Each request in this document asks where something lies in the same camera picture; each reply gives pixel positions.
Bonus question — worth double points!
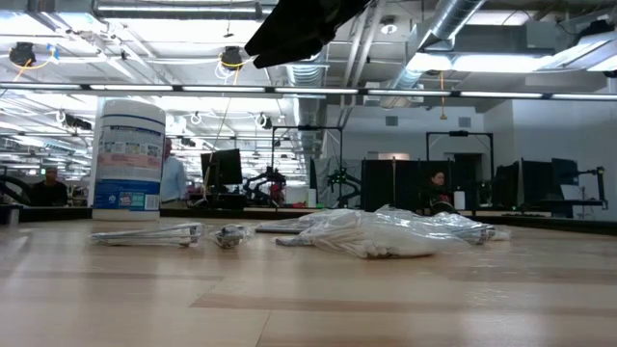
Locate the black partition curtain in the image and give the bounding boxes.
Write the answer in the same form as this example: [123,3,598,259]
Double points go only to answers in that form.
[361,158,483,214]

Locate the bagged black comb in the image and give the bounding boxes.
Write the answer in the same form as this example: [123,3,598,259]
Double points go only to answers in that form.
[254,218,319,236]

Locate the bagged white cotton pads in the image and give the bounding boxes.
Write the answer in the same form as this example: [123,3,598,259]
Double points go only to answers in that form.
[275,207,471,260]

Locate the black ceiling cable reel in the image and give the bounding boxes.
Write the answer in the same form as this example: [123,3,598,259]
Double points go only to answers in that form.
[8,41,38,68]
[220,45,245,71]

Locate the black computer monitor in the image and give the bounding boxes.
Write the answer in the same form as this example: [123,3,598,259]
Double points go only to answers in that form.
[200,148,244,195]
[522,159,555,206]

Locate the long ceiling light strip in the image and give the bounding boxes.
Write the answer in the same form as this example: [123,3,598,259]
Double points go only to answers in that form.
[0,82,617,101]

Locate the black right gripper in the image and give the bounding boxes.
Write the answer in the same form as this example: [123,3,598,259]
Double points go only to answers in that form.
[244,0,373,69]

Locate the white ceiling light panel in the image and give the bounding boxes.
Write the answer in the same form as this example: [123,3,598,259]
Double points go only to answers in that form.
[544,31,617,73]

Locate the bagged silver nail clipper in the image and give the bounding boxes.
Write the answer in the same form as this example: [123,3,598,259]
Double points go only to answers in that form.
[210,223,255,251]
[88,222,207,249]

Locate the bright ceiling light panel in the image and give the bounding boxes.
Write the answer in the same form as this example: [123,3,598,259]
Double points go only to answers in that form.
[407,50,555,74]

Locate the person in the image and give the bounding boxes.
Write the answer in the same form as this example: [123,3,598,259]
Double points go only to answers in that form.
[422,170,457,216]
[159,138,189,210]
[29,166,70,208]

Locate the silver ventilation duct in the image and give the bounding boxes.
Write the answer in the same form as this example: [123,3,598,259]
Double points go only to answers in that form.
[279,50,330,163]
[385,0,487,110]

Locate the yellow hanging cord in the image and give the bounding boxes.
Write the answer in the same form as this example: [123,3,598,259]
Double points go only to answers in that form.
[437,70,448,121]

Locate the black camera stand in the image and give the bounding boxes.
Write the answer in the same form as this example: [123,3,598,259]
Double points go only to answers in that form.
[563,165,609,219]

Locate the white wipes canister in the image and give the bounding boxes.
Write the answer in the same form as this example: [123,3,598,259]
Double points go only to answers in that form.
[91,98,167,223]

